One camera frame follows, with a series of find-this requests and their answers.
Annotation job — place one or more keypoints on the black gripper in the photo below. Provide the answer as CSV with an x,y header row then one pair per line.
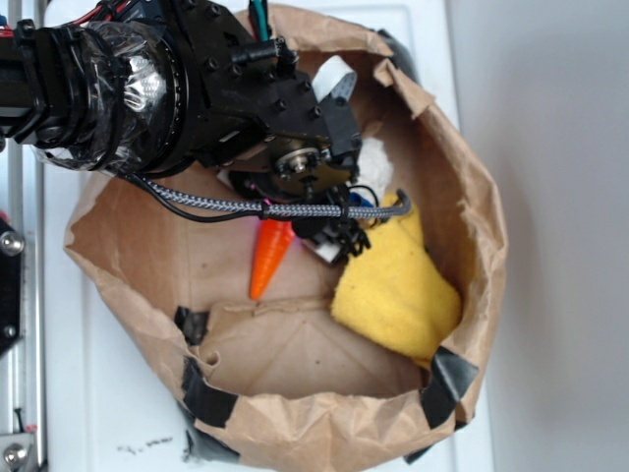
x,y
250,109

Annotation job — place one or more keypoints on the orange plastic carrot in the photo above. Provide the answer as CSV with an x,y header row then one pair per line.
x,y
274,238

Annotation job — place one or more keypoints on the crumpled white paper ball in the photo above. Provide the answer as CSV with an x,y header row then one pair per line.
x,y
375,168

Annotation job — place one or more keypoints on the yellow sponge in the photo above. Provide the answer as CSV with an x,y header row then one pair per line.
x,y
393,294

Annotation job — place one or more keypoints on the brown paper bag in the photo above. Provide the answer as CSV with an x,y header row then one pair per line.
x,y
279,383

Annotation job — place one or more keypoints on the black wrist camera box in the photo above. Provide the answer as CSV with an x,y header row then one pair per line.
x,y
343,129

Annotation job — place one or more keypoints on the aluminium extrusion rail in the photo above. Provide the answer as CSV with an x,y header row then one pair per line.
x,y
23,409

